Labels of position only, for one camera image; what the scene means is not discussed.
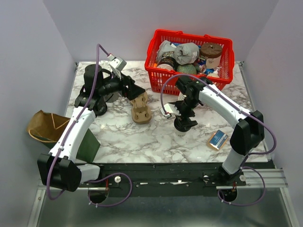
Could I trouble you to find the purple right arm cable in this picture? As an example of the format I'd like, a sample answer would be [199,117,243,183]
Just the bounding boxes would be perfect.
[160,73,277,206]

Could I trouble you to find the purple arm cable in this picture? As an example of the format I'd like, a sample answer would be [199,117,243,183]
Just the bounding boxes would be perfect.
[46,44,133,208]
[160,73,277,206]

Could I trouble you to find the red blue drink can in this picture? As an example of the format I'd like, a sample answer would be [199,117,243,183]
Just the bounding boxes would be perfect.
[199,64,207,73]

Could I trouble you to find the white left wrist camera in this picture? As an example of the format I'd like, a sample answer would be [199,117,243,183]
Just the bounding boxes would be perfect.
[107,54,127,78]

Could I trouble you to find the red plastic shopping basket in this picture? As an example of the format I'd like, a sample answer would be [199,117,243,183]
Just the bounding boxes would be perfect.
[144,29,235,96]

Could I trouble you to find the brown cardboard cup carrier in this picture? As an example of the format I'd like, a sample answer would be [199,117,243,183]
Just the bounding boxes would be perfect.
[130,92,152,124]

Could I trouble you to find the black labelled tub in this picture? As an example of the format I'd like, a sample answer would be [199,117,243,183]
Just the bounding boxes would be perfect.
[157,51,178,70]

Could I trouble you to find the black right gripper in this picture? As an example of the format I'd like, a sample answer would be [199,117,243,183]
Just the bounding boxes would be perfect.
[171,96,198,131]

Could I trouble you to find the brown green paper bag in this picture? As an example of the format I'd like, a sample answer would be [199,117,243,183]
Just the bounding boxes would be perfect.
[27,110,100,163]

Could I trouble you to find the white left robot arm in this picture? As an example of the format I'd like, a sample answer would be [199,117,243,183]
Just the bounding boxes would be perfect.
[37,64,145,192]

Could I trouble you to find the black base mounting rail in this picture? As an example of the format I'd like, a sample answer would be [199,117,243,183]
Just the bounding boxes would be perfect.
[81,163,246,197]

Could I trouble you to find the white paper cup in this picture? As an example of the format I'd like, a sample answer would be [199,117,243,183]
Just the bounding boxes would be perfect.
[176,130,187,137]

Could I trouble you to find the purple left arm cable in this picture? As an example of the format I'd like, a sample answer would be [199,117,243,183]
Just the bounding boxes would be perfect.
[46,44,133,208]

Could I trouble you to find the blue orange card box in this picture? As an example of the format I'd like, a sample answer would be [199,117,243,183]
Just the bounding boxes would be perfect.
[207,130,228,150]

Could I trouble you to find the black plastic cup lid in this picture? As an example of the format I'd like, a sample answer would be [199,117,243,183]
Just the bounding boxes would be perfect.
[174,118,191,132]

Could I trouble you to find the cream pump lotion bottle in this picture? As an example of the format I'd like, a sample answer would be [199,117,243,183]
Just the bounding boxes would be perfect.
[206,67,221,78]

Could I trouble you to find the grey plastic mailer bag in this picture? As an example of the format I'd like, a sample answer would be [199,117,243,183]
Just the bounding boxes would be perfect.
[156,40,200,65]

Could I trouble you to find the black lid on table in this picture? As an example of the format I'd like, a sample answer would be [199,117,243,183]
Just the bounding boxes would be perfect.
[94,104,107,117]

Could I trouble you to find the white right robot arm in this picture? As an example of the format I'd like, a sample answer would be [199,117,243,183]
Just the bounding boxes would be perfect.
[174,75,265,185]

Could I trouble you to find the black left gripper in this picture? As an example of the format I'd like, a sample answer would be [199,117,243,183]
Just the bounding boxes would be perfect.
[98,68,145,100]

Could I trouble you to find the brown lidded round box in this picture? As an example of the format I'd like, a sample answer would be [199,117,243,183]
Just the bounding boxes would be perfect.
[200,43,223,69]

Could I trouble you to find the stack of paper cups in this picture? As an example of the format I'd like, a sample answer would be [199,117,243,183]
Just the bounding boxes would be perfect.
[178,92,187,101]

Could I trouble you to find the green netted melon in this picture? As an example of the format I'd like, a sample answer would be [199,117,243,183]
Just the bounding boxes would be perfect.
[176,64,197,75]

